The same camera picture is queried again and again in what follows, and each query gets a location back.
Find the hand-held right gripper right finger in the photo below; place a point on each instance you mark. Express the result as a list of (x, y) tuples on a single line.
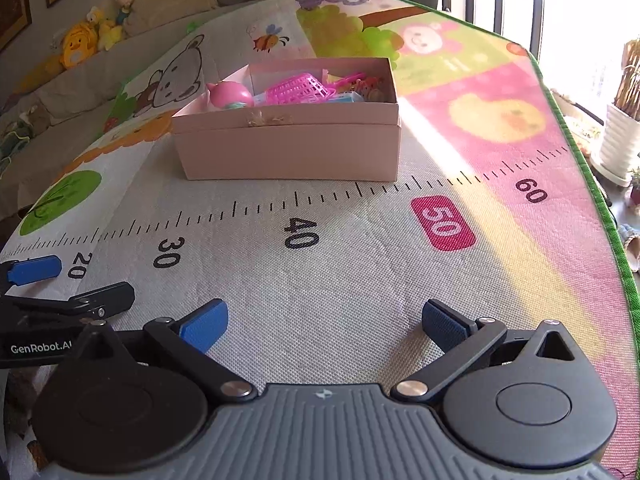
[(444, 327)]

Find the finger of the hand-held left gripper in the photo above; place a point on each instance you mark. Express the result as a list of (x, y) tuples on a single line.
[(107, 296), (37, 269)]

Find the pink plastic basket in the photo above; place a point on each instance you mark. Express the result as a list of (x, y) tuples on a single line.
[(300, 89)]

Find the doll with blue clothes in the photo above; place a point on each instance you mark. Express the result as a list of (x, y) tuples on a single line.
[(125, 2)]

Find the round yellow duck plush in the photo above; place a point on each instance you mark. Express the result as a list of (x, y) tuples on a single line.
[(80, 46)]

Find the printed cartoon play mat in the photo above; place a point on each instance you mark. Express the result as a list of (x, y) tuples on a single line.
[(350, 270)]

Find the blue and white card pack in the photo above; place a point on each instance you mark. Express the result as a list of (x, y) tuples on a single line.
[(350, 98)]

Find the small yellow duck plush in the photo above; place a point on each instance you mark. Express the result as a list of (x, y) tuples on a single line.
[(107, 30)]

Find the beige sofa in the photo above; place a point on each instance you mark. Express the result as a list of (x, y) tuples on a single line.
[(75, 90)]

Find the green cloth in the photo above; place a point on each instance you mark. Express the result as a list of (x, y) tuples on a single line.
[(15, 140)]

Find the beige pillow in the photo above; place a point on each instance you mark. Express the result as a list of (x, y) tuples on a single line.
[(170, 7)]

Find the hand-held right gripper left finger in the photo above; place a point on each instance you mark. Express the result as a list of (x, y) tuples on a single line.
[(202, 326)]

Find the white potted plant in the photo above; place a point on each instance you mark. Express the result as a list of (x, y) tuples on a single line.
[(620, 140)]

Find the pink round toy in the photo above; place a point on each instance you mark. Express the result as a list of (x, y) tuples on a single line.
[(230, 95)]

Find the pink cardboard box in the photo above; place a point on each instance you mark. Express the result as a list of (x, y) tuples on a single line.
[(290, 155)]

